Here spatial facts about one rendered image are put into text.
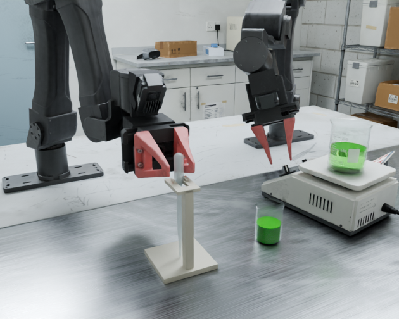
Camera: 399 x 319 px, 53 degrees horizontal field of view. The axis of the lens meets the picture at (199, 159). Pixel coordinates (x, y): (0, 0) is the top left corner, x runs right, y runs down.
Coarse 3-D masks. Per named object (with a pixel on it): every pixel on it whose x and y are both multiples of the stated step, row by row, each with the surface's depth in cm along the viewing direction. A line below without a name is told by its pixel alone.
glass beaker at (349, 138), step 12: (336, 120) 67; (348, 120) 67; (360, 120) 67; (336, 132) 64; (348, 132) 62; (360, 132) 62; (336, 144) 64; (348, 144) 63; (360, 144) 63; (336, 156) 65; (348, 156) 64; (360, 156) 64; (336, 168) 65; (348, 168) 64; (360, 168) 64
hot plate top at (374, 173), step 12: (324, 156) 74; (300, 168) 69; (312, 168) 68; (324, 168) 68; (372, 168) 68; (384, 168) 68; (336, 180) 64; (348, 180) 63; (360, 180) 63; (372, 180) 63
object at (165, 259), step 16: (176, 192) 50; (192, 192) 51; (192, 208) 52; (192, 224) 52; (192, 240) 53; (160, 256) 57; (176, 256) 57; (192, 256) 54; (208, 256) 57; (160, 272) 54; (176, 272) 54; (192, 272) 54
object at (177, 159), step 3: (177, 153) 52; (174, 156) 52; (177, 156) 52; (174, 159) 52; (177, 159) 52; (174, 162) 52; (177, 162) 52; (174, 165) 52; (177, 165) 52; (174, 168) 52; (177, 168) 52; (174, 171) 52; (177, 171) 52; (174, 174) 53; (177, 174) 52; (180, 174) 52; (174, 177) 53; (177, 177) 52; (180, 177) 53; (177, 180) 53; (180, 180) 53; (177, 183) 53
